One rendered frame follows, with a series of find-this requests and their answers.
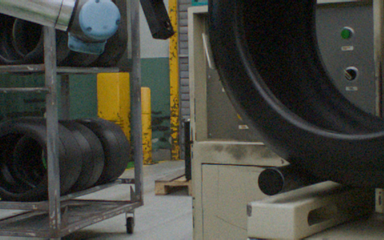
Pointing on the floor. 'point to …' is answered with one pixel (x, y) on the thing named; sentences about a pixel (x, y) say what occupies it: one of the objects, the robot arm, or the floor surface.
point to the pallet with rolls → (181, 179)
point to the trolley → (56, 134)
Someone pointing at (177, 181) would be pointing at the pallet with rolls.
